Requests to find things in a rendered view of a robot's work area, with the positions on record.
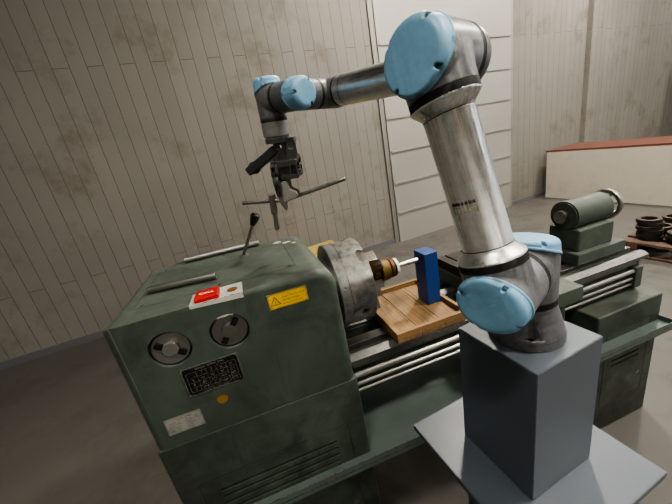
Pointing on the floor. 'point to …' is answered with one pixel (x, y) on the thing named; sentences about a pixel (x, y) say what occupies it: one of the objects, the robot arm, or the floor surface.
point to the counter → (613, 170)
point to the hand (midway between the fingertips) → (284, 205)
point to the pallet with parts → (652, 235)
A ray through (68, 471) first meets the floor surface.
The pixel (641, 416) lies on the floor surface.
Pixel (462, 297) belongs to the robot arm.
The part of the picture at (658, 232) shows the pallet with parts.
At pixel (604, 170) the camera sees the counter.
